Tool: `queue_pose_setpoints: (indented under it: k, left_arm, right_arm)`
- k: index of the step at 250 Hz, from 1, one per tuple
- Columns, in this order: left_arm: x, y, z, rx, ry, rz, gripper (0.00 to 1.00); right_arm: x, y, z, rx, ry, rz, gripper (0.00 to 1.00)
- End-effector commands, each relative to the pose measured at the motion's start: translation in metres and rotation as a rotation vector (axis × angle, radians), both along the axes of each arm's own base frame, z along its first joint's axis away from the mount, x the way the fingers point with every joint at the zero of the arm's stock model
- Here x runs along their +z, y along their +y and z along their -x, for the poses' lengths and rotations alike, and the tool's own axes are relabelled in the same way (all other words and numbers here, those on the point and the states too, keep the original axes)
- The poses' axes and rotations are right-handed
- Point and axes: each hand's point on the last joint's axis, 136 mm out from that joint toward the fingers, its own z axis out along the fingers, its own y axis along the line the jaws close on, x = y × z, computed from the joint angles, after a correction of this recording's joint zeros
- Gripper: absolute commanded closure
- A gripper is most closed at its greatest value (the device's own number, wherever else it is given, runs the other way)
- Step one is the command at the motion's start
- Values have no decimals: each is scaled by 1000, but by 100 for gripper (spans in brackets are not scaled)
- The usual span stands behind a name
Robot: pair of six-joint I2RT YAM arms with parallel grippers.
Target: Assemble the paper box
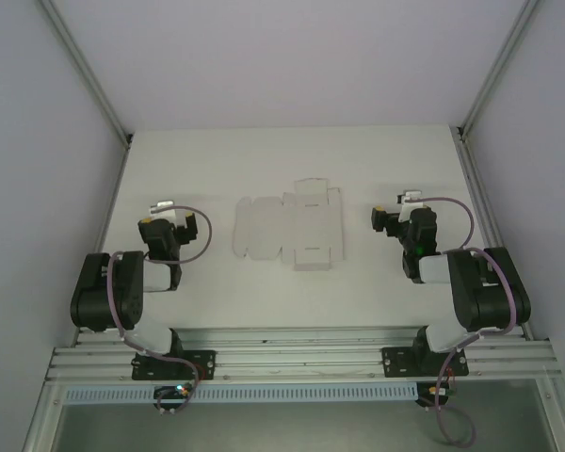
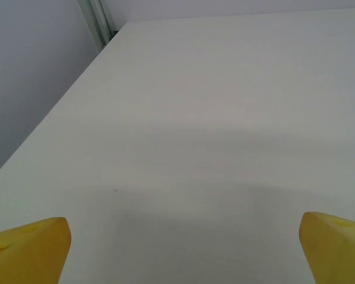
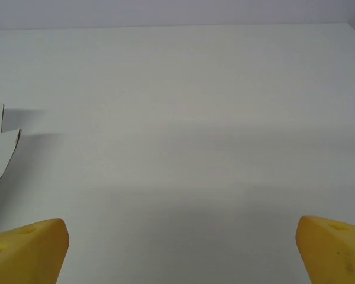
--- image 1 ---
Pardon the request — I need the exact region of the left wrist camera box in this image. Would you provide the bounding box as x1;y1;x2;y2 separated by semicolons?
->
148;201;192;227

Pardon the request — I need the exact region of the light blue slotted cable duct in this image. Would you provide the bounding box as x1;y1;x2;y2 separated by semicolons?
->
62;381;419;406

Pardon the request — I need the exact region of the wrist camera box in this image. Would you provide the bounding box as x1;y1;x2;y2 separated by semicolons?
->
148;201;192;227
395;189;426;222

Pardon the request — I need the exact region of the white paper box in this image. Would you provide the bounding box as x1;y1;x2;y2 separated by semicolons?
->
230;176;347;273

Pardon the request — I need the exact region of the aluminium table side rail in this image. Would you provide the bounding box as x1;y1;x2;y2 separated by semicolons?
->
72;136;133;347
450;125;536;342

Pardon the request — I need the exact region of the small circuit board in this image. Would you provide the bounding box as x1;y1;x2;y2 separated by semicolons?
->
415;382;457;409
153;384;195;416

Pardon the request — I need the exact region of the aluminium frame post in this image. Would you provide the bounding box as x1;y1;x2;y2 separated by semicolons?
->
455;0;545;142
40;0;135;148

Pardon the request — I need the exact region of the aluminium lower frame bar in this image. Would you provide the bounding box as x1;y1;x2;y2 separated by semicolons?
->
20;347;66;452
538;375;565;452

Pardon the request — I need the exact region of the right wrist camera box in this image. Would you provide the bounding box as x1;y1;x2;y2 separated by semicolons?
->
395;189;426;222

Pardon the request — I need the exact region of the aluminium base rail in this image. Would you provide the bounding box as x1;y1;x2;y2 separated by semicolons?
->
46;326;562;385

